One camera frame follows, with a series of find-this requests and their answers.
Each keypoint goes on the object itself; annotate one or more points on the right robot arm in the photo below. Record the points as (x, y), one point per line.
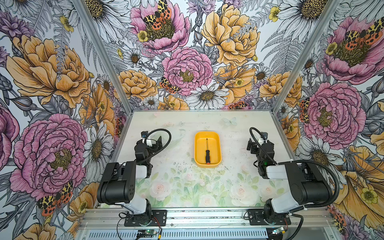
(311, 184)

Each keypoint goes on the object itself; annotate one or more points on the green circuit board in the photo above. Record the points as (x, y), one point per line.
(147, 233)

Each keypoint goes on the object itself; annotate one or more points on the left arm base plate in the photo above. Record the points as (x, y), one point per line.
(154, 219)

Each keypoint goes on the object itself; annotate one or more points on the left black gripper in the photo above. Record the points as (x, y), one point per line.
(155, 145)

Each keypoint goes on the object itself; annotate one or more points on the aluminium front frame rail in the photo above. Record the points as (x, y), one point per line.
(209, 224)

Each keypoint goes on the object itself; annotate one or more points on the black orange screwdriver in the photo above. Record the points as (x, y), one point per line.
(207, 158)

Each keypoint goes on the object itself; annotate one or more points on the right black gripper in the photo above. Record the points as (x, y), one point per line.
(254, 145)

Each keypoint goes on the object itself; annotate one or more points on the yellow plastic bin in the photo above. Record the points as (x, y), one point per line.
(214, 147)

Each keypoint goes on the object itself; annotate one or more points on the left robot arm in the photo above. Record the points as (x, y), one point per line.
(118, 185)

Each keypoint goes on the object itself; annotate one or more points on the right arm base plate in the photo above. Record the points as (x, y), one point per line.
(258, 217)

